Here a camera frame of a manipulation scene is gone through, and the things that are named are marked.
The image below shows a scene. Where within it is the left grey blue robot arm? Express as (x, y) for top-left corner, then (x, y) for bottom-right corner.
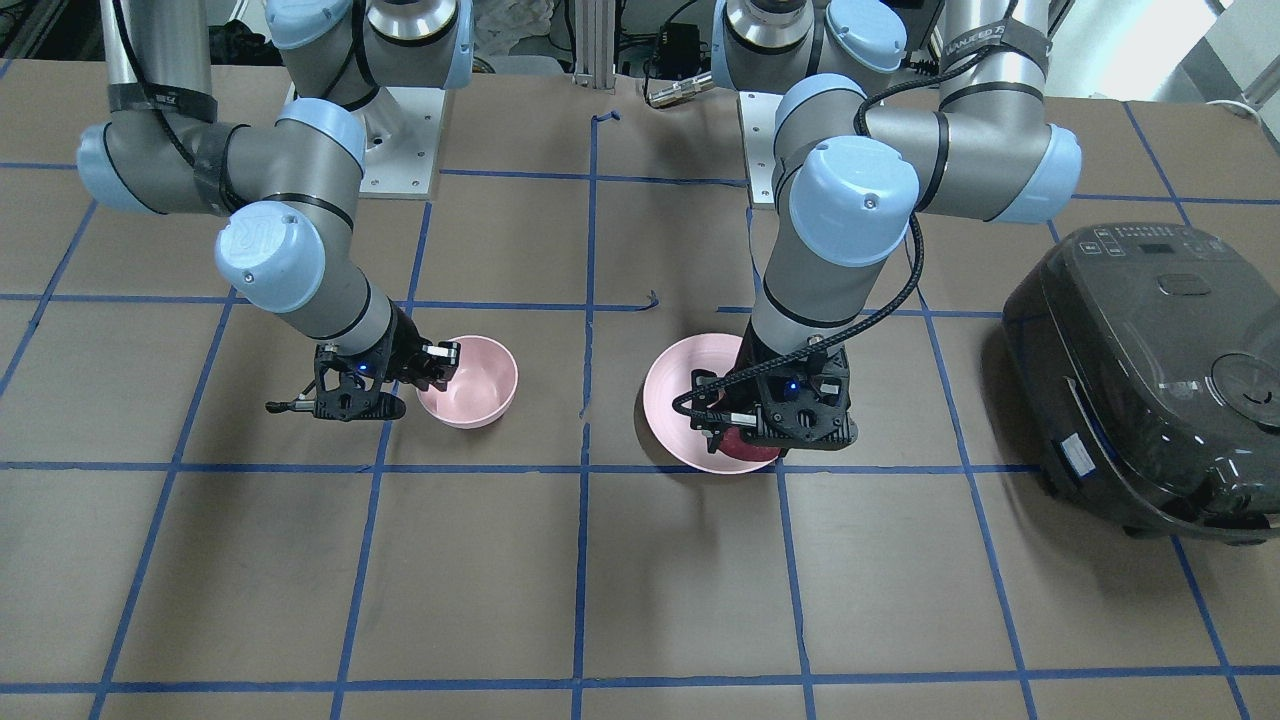
(672, 1), (1082, 461)

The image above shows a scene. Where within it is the red apple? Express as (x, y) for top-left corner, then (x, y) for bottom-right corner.
(718, 427), (780, 464)

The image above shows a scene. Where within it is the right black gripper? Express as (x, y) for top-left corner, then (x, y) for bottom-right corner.
(266, 305), (461, 421)

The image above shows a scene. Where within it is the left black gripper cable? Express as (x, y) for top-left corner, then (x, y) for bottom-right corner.
(672, 78), (948, 416)

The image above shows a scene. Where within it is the pink bowl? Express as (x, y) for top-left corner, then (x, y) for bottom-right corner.
(417, 334), (518, 429)

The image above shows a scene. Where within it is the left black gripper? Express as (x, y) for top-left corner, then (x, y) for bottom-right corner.
(690, 348), (858, 454)

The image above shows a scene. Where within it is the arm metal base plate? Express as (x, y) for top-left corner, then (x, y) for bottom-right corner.
(285, 85), (445, 199)
(739, 90), (881, 211)

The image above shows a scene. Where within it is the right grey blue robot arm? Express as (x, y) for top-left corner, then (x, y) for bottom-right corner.
(76, 1), (474, 421)

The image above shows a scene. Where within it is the pink plate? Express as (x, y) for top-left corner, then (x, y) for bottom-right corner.
(643, 334), (783, 475)

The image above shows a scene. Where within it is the black rice cooker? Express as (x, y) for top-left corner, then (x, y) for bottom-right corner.
(1002, 222), (1279, 546)

